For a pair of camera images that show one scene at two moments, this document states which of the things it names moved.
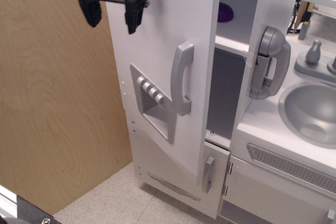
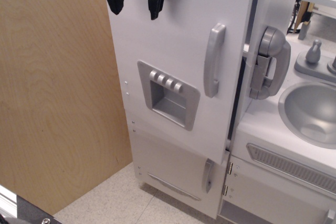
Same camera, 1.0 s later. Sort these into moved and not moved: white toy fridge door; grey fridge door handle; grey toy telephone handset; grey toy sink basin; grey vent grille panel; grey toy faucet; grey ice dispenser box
Moved: white toy fridge door; grey ice dispenser box; grey fridge door handle
Not moved: grey toy sink basin; grey toy telephone handset; grey vent grille panel; grey toy faucet
